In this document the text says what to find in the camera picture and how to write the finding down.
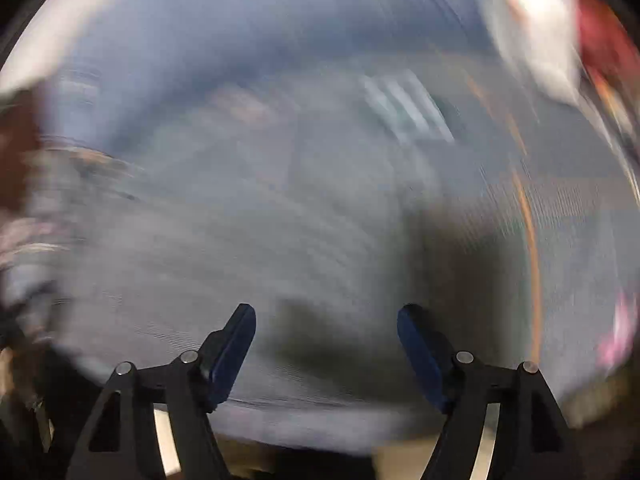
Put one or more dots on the white cloth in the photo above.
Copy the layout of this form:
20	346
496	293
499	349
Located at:
535	25

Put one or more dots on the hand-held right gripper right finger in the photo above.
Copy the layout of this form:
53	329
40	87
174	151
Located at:
422	355

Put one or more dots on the brown wooden headboard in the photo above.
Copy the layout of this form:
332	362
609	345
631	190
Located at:
17	155

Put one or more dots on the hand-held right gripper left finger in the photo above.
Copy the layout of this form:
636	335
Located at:
231	355

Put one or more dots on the red object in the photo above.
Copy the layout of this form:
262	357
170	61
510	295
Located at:
602	40

